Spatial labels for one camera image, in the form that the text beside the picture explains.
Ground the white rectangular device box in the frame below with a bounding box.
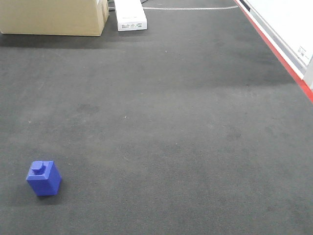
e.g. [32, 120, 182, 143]
[114, 0, 148, 32]

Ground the blue plastic block part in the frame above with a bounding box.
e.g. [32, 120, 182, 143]
[26, 161, 62, 196]

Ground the brown cardboard box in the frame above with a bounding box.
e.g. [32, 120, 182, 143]
[0, 0, 109, 36]

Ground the white panel with red edge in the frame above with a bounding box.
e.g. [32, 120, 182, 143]
[236, 0, 313, 100]

